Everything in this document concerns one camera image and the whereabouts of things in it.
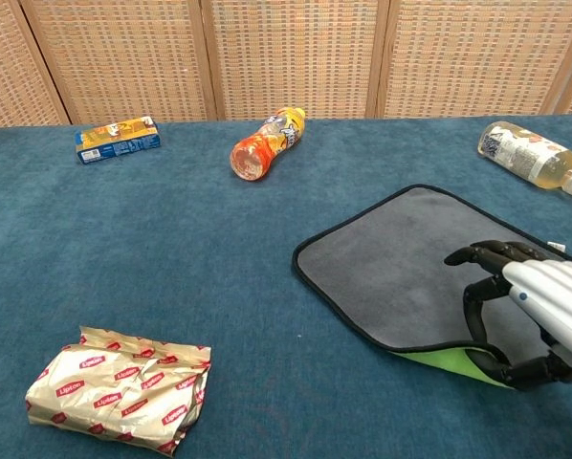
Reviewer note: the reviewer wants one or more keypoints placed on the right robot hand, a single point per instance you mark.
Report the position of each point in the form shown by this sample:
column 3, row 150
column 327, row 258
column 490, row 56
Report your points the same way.
column 554, row 296

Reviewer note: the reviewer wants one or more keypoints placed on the grey green cleaning cloth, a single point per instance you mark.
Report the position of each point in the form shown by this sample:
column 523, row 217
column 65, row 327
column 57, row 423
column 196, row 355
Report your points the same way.
column 386, row 268

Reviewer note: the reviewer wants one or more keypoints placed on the pale tea bottle white cap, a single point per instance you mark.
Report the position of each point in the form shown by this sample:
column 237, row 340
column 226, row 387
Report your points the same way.
column 525, row 150

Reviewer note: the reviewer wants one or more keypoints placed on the orange juice bottle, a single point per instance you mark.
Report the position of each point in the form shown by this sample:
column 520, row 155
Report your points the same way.
column 262, row 146

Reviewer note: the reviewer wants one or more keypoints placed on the woven bamboo folding screen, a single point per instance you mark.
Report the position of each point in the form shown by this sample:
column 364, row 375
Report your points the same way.
column 291, row 57

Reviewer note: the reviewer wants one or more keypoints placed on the teal carpet table cover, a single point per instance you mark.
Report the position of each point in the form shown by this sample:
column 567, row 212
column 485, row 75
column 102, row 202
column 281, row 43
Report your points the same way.
column 171, row 239

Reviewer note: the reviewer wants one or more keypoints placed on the gold Lipton tea package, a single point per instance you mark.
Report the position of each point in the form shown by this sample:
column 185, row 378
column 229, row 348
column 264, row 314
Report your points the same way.
column 118, row 392

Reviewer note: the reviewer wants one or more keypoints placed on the yellow blue snack box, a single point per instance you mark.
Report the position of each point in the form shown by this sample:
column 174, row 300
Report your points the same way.
column 116, row 141

